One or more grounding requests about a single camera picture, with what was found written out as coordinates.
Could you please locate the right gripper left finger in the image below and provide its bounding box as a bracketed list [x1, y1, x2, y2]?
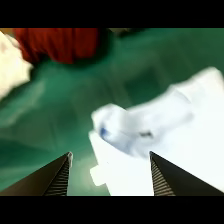
[0, 151, 74, 197]

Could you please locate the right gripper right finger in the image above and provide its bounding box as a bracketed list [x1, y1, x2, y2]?
[148, 150, 224, 197]

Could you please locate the white T-shirt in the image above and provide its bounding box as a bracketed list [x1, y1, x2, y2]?
[88, 66, 224, 197]

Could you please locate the white garment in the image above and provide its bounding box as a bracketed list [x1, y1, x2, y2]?
[0, 30, 35, 102]

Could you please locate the red garment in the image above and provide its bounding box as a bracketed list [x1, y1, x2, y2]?
[13, 28, 102, 65]

